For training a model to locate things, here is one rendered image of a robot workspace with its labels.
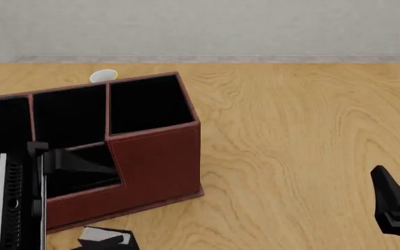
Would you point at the red-brown desk caddy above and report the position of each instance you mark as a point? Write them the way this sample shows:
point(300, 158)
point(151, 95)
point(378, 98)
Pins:
point(153, 166)

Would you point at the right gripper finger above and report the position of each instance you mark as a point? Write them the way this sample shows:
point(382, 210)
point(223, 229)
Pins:
point(391, 190)

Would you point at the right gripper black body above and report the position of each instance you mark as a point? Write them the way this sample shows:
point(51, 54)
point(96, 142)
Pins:
point(399, 221)

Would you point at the black book with white pages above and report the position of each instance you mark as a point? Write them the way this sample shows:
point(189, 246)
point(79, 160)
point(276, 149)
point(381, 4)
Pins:
point(99, 234)

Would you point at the white mug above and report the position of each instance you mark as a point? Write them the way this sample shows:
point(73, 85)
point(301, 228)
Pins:
point(102, 75)

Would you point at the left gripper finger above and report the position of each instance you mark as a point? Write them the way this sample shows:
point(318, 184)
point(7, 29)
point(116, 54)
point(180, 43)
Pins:
point(71, 162)

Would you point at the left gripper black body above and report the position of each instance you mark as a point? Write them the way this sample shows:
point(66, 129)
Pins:
point(16, 203)

